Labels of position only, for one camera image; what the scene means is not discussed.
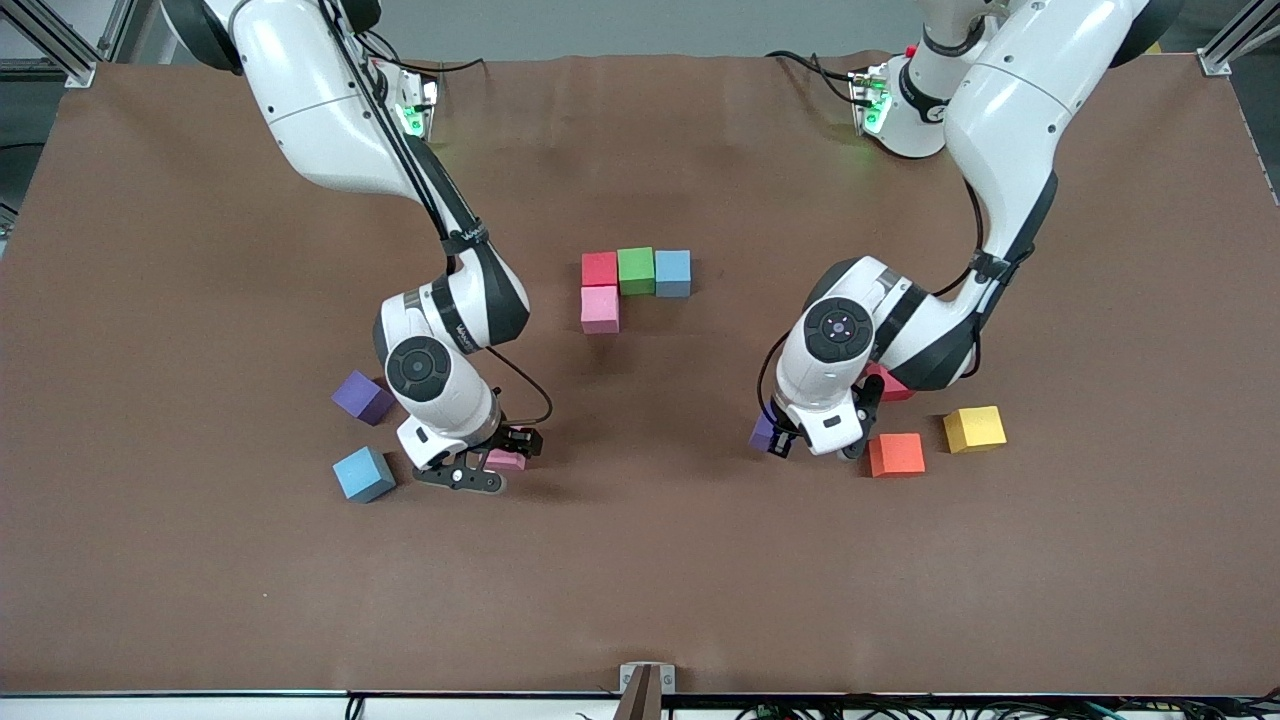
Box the light blue foam cube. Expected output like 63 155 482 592
654 250 693 299
332 446 397 503

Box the green foam cube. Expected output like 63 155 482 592
617 247 657 298

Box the orange foam cube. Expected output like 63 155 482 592
866 432 926 478

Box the yellow foam cube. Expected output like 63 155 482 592
943 405 1007 455

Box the brown table cover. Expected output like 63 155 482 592
0 50 1280 698

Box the aluminium frame post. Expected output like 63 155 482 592
0 0 98 89
1198 0 1280 78

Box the aluminium frame strut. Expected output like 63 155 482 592
97 0 138 63

